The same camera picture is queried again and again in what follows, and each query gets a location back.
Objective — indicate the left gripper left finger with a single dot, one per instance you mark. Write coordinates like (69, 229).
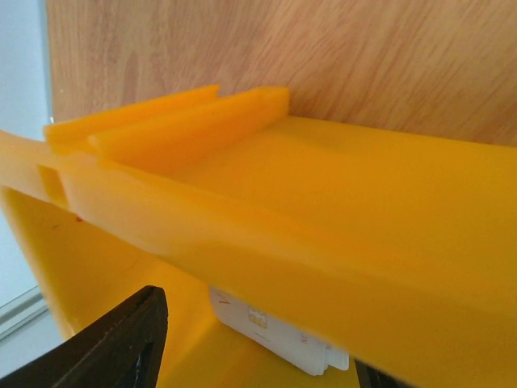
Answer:
(123, 348)

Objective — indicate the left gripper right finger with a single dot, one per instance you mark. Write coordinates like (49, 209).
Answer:
(372, 378)

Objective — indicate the card in yellow bin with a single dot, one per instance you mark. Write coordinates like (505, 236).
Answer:
(306, 352)

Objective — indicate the yellow plastic bin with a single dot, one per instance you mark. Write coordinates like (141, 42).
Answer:
(398, 248)

